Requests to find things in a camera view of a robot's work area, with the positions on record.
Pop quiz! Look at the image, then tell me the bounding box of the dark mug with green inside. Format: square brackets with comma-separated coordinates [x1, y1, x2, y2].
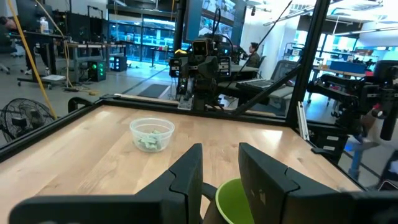
[201, 177, 256, 224]

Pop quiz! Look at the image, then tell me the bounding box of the blue plastic bin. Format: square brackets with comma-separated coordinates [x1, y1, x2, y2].
[329, 60, 368, 75]

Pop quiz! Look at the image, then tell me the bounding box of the black aluminium table frame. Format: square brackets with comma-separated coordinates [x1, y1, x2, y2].
[0, 0, 371, 192]

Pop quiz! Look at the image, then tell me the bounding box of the pale yellow hanging cable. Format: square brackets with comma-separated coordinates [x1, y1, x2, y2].
[34, 0, 75, 90]

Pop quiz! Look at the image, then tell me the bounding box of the black floor fan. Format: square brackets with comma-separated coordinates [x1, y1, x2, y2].
[0, 98, 57, 144]

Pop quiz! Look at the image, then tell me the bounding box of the computer tower with green lights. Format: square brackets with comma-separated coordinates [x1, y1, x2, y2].
[88, 60, 107, 83]

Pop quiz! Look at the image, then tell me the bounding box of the black backlit keyboard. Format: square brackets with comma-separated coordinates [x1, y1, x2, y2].
[235, 78, 275, 91]

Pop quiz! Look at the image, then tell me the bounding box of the large wall display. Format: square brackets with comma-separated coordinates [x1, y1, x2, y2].
[183, 0, 246, 44]

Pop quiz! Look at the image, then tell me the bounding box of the black control box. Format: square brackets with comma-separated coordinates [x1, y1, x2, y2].
[306, 123, 349, 163]

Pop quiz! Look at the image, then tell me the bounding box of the black desk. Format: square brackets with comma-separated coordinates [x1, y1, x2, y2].
[9, 30, 68, 91]

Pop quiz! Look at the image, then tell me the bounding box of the clear round plastic container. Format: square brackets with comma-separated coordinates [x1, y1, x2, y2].
[129, 117, 175, 153]

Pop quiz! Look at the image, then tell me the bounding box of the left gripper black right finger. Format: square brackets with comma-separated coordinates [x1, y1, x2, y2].
[238, 142, 341, 224]

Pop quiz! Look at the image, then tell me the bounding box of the black computer tower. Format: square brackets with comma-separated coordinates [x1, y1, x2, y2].
[113, 55, 128, 72]

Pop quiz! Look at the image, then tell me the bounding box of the grey mesh office chair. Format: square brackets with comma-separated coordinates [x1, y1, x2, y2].
[269, 60, 301, 90]

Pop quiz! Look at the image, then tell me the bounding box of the black floor mat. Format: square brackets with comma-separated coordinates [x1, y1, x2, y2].
[137, 83, 170, 99]

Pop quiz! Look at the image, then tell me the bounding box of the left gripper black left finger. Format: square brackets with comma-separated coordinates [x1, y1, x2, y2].
[136, 142, 205, 224]

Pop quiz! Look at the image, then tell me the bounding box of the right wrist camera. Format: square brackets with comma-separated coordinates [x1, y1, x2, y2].
[192, 39, 210, 58]

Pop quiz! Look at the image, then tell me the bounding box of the person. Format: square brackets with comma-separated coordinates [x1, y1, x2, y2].
[247, 42, 262, 69]
[0, 16, 18, 32]

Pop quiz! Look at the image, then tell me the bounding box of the grey desk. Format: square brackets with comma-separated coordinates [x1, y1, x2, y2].
[67, 42, 127, 83]

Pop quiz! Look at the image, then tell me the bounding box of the white bottle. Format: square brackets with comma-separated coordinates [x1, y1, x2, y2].
[39, 17, 50, 34]

